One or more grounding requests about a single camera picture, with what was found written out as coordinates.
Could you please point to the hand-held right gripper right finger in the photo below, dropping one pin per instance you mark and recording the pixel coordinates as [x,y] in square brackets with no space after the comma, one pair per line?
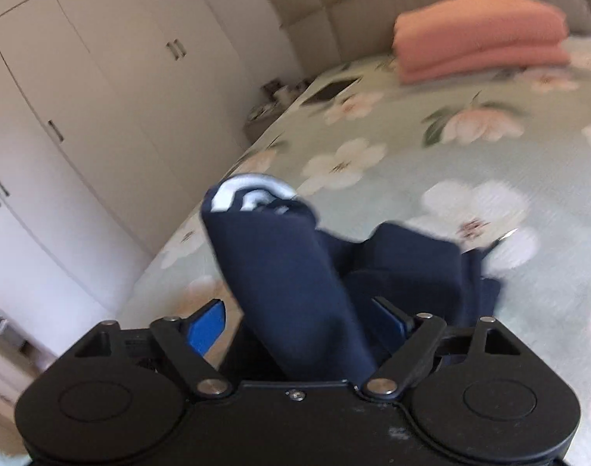
[392,323]

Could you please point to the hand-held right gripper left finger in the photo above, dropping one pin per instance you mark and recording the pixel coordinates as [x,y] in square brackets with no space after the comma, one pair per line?
[207,327]

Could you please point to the navy hooded zip jacket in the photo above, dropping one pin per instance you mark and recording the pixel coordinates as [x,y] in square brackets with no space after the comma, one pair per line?
[285,276]

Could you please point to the bed with floral bedspread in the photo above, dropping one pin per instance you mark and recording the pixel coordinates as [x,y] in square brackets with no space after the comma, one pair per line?
[402,165]

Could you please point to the grey nightstand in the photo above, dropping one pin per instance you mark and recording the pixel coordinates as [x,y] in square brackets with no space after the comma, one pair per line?
[257,128]

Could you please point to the white wardrobe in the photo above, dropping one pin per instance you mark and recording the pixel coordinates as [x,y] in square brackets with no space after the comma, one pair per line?
[96,121]

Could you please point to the dark tablet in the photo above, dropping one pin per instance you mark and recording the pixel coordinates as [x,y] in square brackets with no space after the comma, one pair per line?
[331,91]

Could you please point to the folded pink blanket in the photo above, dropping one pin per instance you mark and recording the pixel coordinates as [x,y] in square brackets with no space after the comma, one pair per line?
[475,34]

